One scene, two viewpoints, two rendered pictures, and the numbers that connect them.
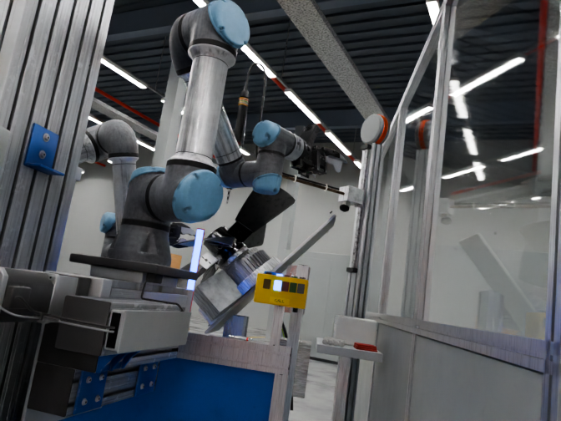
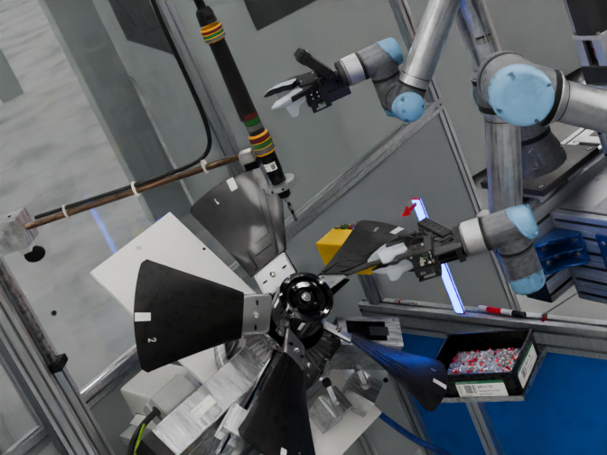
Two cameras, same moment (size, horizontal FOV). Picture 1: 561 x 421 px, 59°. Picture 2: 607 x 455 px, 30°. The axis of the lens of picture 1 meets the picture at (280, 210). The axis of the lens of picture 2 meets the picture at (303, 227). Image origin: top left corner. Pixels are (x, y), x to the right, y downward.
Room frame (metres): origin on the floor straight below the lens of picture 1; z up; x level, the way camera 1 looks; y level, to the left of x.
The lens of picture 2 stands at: (3.48, 1.85, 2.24)
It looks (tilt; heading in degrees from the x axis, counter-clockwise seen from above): 22 degrees down; 227
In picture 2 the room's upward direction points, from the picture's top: 24 degrees counter-clockwise
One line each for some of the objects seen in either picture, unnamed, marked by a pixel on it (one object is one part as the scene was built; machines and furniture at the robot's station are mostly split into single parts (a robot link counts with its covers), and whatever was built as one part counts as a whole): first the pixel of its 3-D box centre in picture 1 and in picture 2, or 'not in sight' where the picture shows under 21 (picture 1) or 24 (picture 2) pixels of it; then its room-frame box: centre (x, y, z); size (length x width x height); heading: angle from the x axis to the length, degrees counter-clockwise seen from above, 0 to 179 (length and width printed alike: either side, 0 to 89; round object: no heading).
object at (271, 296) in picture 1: (281, 292); (355, 250); (1.58, -0.04, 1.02); 0.16 x 0.10 x 0.11; 85
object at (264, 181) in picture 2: not in sight; (267, 167); (1.97, 0.21, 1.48); 0.09 x 0.07 x 0.10; 120
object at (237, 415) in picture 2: not in sight; (236, 422); (2.31, 0.18, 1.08); 0.07 x 0.04 x 0.06; 5
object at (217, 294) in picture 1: (217, 294); (361, 343); (1.91, 0.19, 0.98); 0.20 x 0.16 x 0.20; 85
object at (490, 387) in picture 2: not in sight; (482, 365); (1.79, 0.40, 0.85); 0.22 x 0.17 x 0.07; 100
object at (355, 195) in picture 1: (351, 195); (6, 233); (2.28, -0.33, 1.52); 0.10 x 0.07 x 0.08; 120
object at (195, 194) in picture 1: (201, 110); (475, 23); (1.12, 0.22, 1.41); 0.15 x 0.12 x 0.55; 49
